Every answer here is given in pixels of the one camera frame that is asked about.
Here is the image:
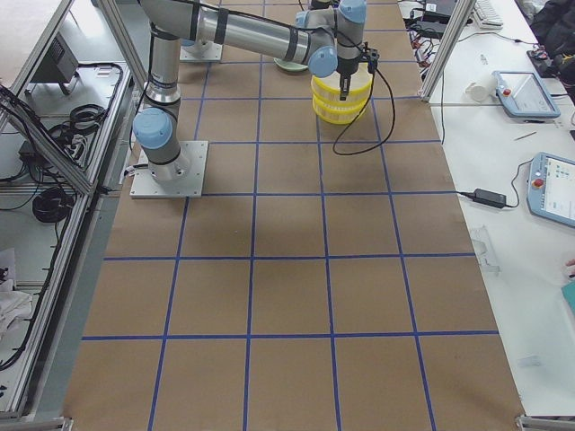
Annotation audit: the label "yellow steamer layer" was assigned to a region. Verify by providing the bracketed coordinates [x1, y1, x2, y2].
[310, 74, 374, 105]
[312, 95, 366, 125]

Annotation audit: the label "clear plastic piece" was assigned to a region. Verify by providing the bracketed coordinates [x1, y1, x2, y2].
[469, 226, 500, 276]

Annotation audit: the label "coiled black cables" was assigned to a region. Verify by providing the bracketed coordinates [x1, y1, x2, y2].
[31, 186, 74, 224]

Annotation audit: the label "near teach pendant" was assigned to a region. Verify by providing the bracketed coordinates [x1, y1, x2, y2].
[526, 152, 575, 227]

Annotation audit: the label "green round plate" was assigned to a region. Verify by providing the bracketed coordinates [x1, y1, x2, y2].
[273, 57, 308, 74]

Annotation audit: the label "white cup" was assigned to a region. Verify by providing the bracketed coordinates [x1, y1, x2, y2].
[464, 74, 498, 102]

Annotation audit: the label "black control box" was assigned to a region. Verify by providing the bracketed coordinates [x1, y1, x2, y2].
[31, 33, 79, 95]

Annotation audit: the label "far teach pendant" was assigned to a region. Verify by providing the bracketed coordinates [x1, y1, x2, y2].
[492, 71, 561, 121]

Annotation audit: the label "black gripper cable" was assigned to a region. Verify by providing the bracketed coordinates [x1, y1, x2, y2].
[332, 40, 396, 156]

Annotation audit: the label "aluminium frame post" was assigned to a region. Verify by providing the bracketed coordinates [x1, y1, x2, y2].
[420, 0, 475, 102]

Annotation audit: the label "teach pendant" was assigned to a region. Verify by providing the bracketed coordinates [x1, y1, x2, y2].
[492, 71, 561, 121]
[526, 152, 575, 227]

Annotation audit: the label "black power adapter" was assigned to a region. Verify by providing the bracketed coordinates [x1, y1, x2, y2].
[473, 189, 507, 208]

